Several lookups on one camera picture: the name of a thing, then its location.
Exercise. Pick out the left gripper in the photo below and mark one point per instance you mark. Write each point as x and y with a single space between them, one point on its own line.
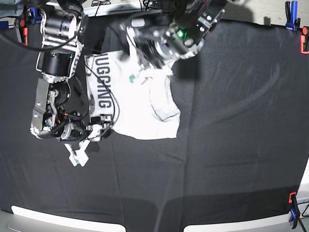
140 63

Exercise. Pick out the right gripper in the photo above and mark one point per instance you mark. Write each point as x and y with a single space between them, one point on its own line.
76 138

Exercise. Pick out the grey t-shirt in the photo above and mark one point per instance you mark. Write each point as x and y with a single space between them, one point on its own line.
142 111

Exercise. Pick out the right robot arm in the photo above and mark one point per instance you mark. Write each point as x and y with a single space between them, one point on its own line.
62 28

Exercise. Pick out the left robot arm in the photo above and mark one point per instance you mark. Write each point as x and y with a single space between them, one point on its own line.
165 34

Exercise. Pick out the red black clamp far left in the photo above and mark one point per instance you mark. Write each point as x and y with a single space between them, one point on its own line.
21 31

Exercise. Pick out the red black clamp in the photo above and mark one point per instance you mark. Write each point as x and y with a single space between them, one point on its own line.
304 41
21 31

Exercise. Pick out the black table cloth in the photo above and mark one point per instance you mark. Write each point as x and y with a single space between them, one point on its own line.
241 149

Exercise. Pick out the blue bar clamp far left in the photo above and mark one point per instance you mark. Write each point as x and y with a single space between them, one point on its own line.
34 15

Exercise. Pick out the blue bar clamp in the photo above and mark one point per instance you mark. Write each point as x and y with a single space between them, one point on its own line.
293 22
34 15

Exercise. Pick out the blue bar clamp far right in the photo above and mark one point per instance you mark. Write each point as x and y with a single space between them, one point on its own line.
293 22

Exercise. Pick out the red black clamp far right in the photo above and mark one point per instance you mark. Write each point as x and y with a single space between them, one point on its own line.
304 41

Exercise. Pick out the red blue clamp near right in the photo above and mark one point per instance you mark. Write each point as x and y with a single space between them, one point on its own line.
293 220

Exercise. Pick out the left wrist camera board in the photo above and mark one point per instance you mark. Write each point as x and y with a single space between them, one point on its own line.
132 78

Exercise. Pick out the aluminium frame rail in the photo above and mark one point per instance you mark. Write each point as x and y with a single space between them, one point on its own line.
94 8

